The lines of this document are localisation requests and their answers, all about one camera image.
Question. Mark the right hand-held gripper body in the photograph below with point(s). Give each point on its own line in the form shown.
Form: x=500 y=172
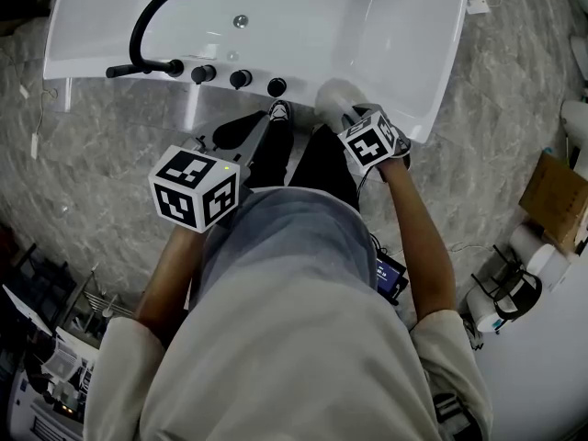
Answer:
x=369 y=143

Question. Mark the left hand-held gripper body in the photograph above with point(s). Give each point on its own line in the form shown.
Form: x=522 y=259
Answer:
x=193 y=186

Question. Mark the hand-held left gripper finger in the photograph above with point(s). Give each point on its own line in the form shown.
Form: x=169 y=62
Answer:
x=236 y=131

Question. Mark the fluffy white cleaning tool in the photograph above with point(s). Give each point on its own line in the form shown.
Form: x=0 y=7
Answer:
x=334 y=95

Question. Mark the white bathtub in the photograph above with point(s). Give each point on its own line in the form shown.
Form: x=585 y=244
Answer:
x=298 y=30

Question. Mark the person's right forearm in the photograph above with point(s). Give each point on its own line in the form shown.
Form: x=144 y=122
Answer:
x=422 y=241

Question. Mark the person's left forearm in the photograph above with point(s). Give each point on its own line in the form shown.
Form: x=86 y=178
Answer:
x=170 y=274

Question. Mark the black bathtub knob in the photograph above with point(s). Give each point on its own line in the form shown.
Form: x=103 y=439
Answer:
x=203 y=74
x=277 y=87
x=240 y=79

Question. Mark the chrome bathtub drain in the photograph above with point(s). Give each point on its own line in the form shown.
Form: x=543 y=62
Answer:
x=240 y=21

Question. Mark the black curved bathtub faucet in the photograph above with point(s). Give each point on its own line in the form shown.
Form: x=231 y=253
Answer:
x=138 y=35

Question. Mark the person's black trousers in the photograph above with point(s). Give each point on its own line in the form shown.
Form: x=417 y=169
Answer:
x=326 y=163

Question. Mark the person's black white shoe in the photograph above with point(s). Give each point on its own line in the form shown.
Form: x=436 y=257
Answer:
x=280 y=109

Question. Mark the chrome overflow cap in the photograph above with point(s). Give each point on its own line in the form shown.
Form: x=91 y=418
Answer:
x=233 y=55

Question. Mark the black device with blue screen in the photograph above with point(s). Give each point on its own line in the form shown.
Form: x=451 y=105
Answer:
x=389 y=277

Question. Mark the white paper tag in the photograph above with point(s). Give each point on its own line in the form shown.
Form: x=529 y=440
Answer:
x=478 y=6
x=34 y=146

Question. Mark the white roll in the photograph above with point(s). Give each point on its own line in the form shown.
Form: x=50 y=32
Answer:
x=523 y=239

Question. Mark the brown cardboard box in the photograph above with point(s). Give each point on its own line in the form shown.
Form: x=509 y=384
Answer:
x=553 y=198

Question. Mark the white cylinder container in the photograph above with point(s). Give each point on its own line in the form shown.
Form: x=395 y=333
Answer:
x=480 y=310

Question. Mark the black metal stand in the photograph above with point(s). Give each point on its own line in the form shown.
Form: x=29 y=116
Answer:
x=514 y=287

